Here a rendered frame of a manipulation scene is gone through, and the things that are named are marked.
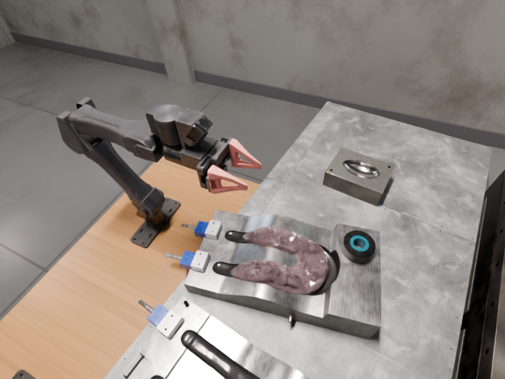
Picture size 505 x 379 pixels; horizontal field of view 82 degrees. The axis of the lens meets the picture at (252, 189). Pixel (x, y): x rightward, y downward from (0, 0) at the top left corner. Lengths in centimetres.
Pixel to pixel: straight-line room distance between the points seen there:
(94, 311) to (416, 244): 97
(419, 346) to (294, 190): 58
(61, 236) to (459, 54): 296
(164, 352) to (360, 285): 49
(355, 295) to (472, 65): 212
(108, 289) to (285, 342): 53
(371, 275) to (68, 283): 87
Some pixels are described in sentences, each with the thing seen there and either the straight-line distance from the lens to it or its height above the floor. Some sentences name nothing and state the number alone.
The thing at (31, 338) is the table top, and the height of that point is 80.
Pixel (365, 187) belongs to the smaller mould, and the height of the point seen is 87.
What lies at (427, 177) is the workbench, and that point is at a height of 80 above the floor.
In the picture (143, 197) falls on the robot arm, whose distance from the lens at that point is 92.
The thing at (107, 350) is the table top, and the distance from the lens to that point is 94.
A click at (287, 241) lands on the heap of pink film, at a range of 82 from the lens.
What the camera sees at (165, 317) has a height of 92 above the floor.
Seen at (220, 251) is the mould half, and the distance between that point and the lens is 88.
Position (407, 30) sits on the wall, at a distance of 254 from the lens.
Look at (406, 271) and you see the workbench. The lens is 99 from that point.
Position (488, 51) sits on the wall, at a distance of 261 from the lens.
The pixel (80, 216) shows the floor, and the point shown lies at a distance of 238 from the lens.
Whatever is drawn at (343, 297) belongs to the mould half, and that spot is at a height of 91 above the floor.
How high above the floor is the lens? 162
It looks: 49 degrees down
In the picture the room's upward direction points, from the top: 4 degrees counter-clockwise
